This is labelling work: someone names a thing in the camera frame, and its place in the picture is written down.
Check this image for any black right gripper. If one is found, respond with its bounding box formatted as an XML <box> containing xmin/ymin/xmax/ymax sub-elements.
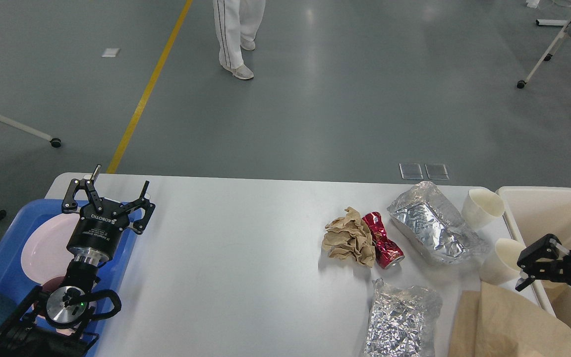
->
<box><xmin>515</xmin><ymin>234</ymin><xmax>571</xmax><ymax>292</ymax></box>

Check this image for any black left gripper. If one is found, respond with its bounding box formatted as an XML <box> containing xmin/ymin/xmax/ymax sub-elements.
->
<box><xmin>61</xmin><ymin>164</ymin><xmax>157</xmax><ymax>263</ymax></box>

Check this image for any pink plate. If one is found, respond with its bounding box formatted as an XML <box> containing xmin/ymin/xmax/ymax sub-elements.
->
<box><xmin>20</xmin><ymin>213</ymin><xmax>79</xmax><ymax>285</ymax></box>

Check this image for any cream paper cup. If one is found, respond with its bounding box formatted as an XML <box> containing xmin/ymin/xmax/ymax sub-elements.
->
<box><xmin>461</xmin><ymin>188</ymin><xmax>505</xmax><ymax>231</ymax></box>
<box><xmin>479</xmin><ymin>238</ymin><xmax>526</xmax><ymax>286</ymax></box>

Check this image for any pink ribbed mug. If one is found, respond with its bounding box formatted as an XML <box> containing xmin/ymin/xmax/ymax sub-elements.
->
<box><xmin>33</xmin><ymin>276</ymin><xmax>97</xmax><ymax>335</ymax></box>

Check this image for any brown paper bag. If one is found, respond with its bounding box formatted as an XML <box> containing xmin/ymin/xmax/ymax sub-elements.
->
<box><xmin>447</xmin><ymin>283</ymin><xmax>571</xmax><ymax>357</ymax></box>

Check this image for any silver foil bag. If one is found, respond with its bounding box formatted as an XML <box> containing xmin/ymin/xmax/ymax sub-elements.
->
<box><xmin>387</xmin><ymin>181</ymin><xmax>490</xmax><ymax>265</ymax></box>
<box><xmin>360</xmin><ymin>278</ymin><xmax>443</xmax><ymax>357</ymax></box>

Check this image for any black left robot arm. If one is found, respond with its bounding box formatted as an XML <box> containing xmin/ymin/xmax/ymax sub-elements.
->
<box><xmin>0</xmin><ymin>169</ymin><xmax>156</xmax><ymax>357</ymax></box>

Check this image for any beige waste bin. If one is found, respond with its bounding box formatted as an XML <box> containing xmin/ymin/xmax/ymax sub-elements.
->
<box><xmin>498</xmin><ymin>186</ymin><xmax>571</xmax><ymax>328</ymax></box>

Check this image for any floor socket plate right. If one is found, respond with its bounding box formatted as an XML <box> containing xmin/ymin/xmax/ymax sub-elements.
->
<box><xmin>425</xmin><ymin>164</ymin><xmax>450</xmax><ymax>180</ymax></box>

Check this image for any floor socket plate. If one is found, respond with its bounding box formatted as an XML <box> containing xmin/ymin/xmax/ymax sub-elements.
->
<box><xmin>399</xmin><ymin>163</ymin><xmax>424</xmax><ymax>180</ymax></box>
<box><xmin>425</xmin><ymin>164</ymin><xmax>450</xmax><ymax>180</ymax></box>

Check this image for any crushed red can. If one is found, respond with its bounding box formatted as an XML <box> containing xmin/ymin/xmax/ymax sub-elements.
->
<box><xmin>362</xmin><ymin>212</ymin><xmax>405</xmax><ymax>269</ymax></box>

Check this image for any floor socket plate left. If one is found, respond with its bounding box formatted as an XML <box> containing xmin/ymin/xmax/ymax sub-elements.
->
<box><xmin>399</xmin><ymin>163</ymin><xmax>424</xmax><ymax>180</ymax></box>

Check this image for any crumpled brown paper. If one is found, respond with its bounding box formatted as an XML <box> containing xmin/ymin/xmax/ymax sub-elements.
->
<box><xmin>321</xmin><ymin>206</ymin><xmax>376</xmax><ymax>268</ymax></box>

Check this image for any person in white trousers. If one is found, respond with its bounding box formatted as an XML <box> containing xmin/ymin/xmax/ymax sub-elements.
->
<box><xmin>212</xmin><ymin>0</ymin><xmax>267</xmax><ymax>80</ymax></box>

